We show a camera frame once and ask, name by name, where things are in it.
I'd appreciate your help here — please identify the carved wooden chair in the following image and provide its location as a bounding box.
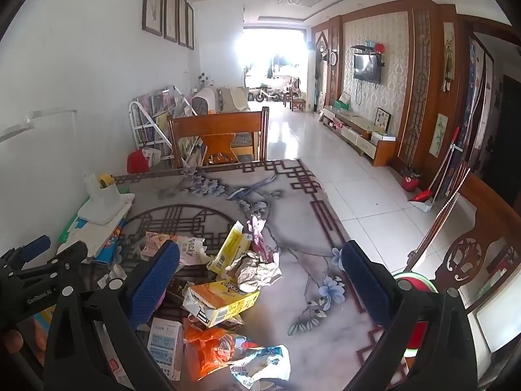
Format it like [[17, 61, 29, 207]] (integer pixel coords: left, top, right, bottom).
[[434, 173, 520, 312]]

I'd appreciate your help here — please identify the pink foil snack wrapper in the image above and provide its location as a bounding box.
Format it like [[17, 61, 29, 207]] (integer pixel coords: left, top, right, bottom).
[[247, 212, 280, 267]]

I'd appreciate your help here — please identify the wooden tv cabinet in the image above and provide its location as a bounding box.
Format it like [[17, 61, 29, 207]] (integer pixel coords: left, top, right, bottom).
[[320, 106, 396, 167]]

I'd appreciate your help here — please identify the yellow tape roll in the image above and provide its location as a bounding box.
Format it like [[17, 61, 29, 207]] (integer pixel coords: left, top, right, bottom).
[[99, 174, 115, 189]]

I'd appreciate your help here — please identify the red dustpan and broom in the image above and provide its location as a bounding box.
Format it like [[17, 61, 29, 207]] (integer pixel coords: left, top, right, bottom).
[[409, 126, 460, 213]]

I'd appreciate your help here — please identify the framed art on cabinet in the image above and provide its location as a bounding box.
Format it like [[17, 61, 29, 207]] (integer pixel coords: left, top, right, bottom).
[[374, 108, 391, 134]]

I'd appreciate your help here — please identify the wall mounted television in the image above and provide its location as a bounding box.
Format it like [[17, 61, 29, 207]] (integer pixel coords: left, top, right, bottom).
[[353, 53, 382, 84]]

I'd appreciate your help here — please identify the dark brown cigarette box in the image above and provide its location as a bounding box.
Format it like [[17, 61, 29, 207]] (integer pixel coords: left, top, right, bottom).
[[164, 276, 192, 305]]

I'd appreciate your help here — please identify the red bag on floor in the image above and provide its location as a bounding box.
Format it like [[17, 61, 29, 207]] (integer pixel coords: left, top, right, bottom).
[[126, 147, 162, 174]]

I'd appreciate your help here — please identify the red green trash bin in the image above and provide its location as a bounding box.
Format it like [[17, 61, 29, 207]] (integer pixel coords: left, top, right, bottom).
[[392, 271, 441, 359]]

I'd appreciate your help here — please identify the white magazine rack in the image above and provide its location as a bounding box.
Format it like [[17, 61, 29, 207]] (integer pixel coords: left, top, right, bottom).
[[128, 85, 196, 162]]

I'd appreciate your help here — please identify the printed paper ball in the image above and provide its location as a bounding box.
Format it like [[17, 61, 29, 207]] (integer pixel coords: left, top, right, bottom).
[[226, 252, 283, 293]]

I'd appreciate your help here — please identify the orange plastic bag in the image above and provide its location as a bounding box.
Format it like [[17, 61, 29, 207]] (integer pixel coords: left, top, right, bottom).
[[184, 322, 255, 381]]

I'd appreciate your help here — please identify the framed picture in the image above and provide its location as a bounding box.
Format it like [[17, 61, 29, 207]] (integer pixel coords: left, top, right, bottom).
[[186, 4, 194, 51], [177, 0, 188, 47], [142, 0, 163, 36], [163, 0, 177, 42]]

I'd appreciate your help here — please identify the person's left hand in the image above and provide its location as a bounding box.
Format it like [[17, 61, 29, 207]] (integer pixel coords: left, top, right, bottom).
[[4, 324, 48, 365]]

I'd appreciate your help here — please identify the red small trash bin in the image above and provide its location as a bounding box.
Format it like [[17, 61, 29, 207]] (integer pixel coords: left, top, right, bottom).
[[401, 171, 420, 193]]

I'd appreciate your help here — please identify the blue white snack bag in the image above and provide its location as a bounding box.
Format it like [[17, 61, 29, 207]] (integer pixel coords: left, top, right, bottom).
[[230, 345, 291, 390]]

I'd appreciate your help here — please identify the yellow torn carton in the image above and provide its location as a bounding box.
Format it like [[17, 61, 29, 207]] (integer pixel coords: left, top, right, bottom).
[[207, 222, 252, 278]]

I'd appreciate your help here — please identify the white blue milk carton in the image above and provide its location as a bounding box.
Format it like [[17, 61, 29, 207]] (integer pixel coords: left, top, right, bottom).
[[148, 318, 184, 382]]

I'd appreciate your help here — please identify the yellow cardboard box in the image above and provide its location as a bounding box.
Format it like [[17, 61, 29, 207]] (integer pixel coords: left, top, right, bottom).
[[183, 281, 260, 327]]

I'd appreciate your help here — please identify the white lamp head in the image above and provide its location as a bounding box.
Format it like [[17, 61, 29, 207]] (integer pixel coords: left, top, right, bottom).
[[0, 107, 78, 143]]

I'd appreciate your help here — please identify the pink strawberry Pocky box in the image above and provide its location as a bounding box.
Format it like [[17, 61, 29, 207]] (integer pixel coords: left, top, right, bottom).
[[139, 231, 214, 266]]

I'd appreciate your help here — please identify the stack of books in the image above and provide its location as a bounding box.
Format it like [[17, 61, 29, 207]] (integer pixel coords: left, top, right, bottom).
[[57, 193, 135, 263]]

